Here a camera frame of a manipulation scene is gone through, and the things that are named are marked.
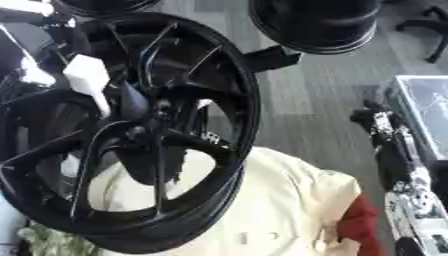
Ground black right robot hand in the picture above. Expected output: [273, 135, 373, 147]
[348, 99, 417, 194]

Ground white pin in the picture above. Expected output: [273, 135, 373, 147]
[196, 98, 216, 111]
[61, 53, 114, 118]

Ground black spoked wheel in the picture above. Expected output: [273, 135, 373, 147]
[0, 12, 263, 255]

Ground cream cloth cover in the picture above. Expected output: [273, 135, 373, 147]
[85, 145, 364, 256]

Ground black office chair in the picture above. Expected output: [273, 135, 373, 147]
[393, 5, 448, 64]

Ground green patterned cloth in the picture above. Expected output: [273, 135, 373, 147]
[15, 222, 102, 256]

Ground black stand bracket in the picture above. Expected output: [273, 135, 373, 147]
[239, 44, 305, 73]

